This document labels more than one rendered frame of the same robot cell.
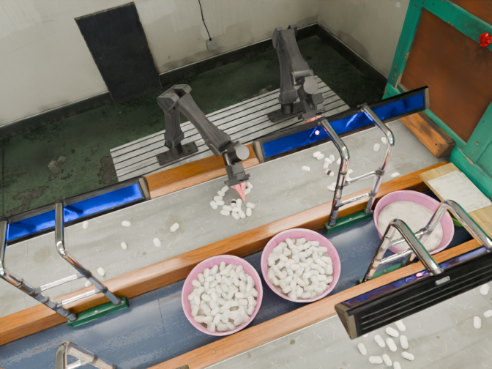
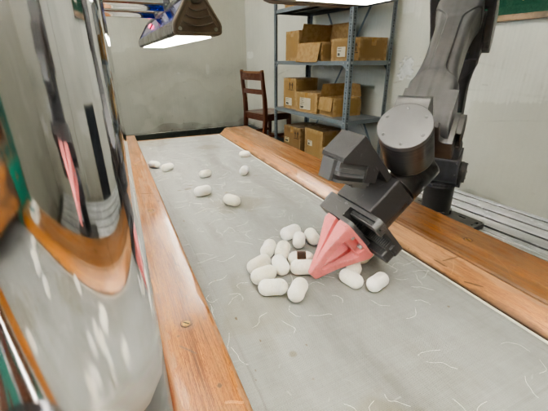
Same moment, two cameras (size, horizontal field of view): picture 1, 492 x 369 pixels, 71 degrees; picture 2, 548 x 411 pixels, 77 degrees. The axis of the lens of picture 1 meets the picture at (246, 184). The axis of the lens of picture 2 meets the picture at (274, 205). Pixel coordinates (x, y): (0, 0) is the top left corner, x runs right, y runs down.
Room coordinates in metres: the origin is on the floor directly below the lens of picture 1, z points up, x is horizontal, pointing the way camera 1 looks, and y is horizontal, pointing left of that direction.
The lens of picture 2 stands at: (0.67, -0.33, 1.00)
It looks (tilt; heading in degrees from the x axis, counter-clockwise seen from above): 23 degrees down; 79
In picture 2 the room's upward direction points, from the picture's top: straight up
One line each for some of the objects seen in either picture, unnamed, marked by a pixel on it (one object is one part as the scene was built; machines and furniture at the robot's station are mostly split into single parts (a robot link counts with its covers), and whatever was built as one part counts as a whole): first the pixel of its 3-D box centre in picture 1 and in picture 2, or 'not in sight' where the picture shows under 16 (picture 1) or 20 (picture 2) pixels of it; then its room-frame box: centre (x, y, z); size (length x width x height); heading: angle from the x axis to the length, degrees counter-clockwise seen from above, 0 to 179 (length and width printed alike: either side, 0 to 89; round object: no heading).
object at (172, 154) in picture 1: (175, 148); (436, 198); (1.18, 0.31, 0.71); 0.20 x 0.07 x 0.08; 108
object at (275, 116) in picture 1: (287, 106); not in sight; (1.37, -0.26, 0.71); 0.20 x 0.07 x 0.08; 108
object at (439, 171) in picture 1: (465, 200); not in sight; (0.65, -0.79, 0.77); 0.33 x 0.15 x 0.01; 13
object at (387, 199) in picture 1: (409, 226); not in sight; (0.60, -0.57, 0.72); 0.27 x 0.27 x 0.10
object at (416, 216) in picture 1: (408, 228); not in sight; (0.60, -0.57, 0.71); 0.22 x 0.22 x 0.06
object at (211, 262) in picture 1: (223, 296); not in sight; (0.43, 0.13, 0.72); 0.27 x 0.27 x 0.10
